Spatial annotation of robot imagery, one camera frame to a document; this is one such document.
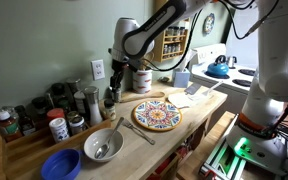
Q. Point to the red lid jar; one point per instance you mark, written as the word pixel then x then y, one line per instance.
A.
pixel 55 113

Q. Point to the dark sauce bottle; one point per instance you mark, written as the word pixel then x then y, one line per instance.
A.
pixel 25 122

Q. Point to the decorative wall plate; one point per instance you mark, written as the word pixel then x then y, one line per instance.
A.
pixel 209 23

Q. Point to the metal spoon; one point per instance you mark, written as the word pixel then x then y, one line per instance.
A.
pixel 102 151

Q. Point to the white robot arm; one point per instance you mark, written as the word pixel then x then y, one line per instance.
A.
pixel 254 136

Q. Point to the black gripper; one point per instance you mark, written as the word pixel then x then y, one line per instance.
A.
pixel 118 73

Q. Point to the white folded napkin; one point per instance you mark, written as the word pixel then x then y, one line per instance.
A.
pixel 182 100

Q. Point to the blue tea kettle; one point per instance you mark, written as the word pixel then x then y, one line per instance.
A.
pixel 219 66

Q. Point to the glass jar with metal lid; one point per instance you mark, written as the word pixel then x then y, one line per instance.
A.
pixel 77 125

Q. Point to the blue tissue box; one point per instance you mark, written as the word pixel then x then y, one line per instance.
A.
pixel 180 78

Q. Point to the metal fork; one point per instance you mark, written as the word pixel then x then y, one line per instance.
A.
pixel 127 124

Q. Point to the dark small spatula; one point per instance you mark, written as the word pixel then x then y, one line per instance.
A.
pixel 192 89

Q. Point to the white electric stove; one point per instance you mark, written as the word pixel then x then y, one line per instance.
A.
pixel 236 84

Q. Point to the white red utensil crock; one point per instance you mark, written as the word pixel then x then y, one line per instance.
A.
pixel 142 80

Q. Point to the lower wooden spice rack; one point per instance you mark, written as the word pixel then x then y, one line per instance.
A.
pixel 171 42

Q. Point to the white ceramic bowl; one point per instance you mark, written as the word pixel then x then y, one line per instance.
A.
pixel 98 139

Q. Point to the blue plastic bowl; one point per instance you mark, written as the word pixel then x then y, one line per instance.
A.
pixel 62 165

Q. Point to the white wall outlet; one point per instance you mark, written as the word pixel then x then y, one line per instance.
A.
pixel 98 69

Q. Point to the white blue salt canister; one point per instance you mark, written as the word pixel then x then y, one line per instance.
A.
pixel 59 129

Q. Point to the colourful patterned round plate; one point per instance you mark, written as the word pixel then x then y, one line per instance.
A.
pixel 157 115

